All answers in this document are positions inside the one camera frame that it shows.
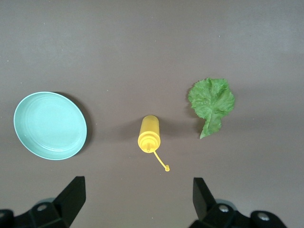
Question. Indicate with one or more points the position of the yellow squeeze bottle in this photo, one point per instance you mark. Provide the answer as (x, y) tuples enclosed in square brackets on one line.
[(149, 130)]

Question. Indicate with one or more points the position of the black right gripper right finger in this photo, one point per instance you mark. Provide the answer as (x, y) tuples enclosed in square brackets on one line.
[(204, 204)]

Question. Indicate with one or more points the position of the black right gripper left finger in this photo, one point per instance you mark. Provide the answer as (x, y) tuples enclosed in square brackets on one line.
[(69, 202)]

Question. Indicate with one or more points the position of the green lettuce leaf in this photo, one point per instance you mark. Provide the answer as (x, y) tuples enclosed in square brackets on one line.
[(211, 102)]

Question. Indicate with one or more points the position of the mint green plate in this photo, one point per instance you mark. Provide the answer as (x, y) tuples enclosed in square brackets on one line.
[(50, 126)]

